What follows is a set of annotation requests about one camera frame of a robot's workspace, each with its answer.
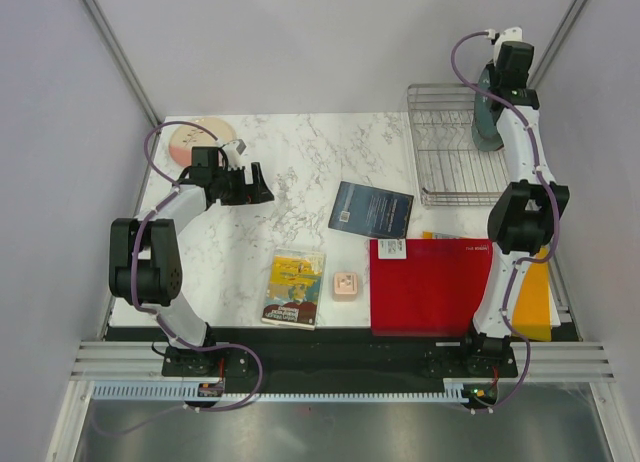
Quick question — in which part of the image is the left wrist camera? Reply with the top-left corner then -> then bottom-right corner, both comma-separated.
221,139 -> 247,168

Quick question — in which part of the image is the white label card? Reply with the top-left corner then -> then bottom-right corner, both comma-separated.
378,239 -> 407,260

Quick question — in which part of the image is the yellow paperback book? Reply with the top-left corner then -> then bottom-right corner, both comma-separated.
261,248 -> 326,330

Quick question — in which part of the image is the metal wire dish rack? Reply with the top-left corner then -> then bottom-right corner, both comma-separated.
406,83 -> 509,208

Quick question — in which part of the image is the small pink box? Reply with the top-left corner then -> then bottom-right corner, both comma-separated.
332,272 -> 359,302

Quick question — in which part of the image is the pink and cream plate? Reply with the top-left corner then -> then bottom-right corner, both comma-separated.
168,116 -> 237,167

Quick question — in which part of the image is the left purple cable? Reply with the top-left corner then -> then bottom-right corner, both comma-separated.
88,121 -> 264,437

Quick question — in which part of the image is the white slotted cable duct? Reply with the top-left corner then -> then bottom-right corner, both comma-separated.
91,379 -> 485,403

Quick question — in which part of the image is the aluminium front frame rail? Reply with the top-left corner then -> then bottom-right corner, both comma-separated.
71,340 -> 615,382

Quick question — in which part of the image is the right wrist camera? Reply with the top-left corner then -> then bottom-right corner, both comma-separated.
485,26 -> 523,64

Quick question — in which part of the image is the orange folder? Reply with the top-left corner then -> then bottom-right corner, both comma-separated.
512,262 -> 552,342

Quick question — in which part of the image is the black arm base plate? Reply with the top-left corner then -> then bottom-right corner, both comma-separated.
161,338 -> 518,379

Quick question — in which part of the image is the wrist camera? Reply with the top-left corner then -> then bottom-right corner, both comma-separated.
221,139 -> 247,168
485,26 -> 523,64

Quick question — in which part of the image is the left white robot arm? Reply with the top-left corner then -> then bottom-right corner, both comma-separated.
109,146 -> 274,375

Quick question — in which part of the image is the red folder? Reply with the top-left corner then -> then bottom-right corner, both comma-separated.
369,238 -> 492,337

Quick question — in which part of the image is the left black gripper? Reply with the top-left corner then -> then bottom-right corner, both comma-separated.
213,163 -> 274,206

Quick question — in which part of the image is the dark blue booklet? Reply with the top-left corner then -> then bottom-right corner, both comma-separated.
328,181 -> 414,239

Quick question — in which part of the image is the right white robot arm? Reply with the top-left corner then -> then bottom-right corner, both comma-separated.
457,40 -> 570,376

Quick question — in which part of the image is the grey-green plate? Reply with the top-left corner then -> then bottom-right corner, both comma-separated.
471,62 -> 503,152

